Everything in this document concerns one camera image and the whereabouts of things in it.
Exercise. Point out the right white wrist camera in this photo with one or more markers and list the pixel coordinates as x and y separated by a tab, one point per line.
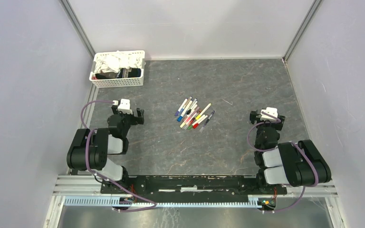
268	114

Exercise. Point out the yellow capped white marker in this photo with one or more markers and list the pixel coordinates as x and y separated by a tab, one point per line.
203	111

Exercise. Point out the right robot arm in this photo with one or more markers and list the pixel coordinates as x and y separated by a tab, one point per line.
288	163

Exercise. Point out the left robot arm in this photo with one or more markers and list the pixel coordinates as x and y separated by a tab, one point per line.
94	146

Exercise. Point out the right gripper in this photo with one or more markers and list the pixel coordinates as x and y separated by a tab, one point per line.
254	116

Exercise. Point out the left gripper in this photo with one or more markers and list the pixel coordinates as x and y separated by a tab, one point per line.
138	119

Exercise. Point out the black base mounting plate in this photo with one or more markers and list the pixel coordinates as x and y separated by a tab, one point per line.
191	189

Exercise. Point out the white cloth in basket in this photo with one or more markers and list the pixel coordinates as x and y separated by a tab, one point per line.
114	61

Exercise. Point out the white plastic basket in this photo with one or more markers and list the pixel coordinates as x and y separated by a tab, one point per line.
124	82

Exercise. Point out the blue capped white marker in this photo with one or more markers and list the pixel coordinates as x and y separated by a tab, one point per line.
182	112

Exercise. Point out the aluminium frame rail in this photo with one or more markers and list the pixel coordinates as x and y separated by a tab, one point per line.
77	26

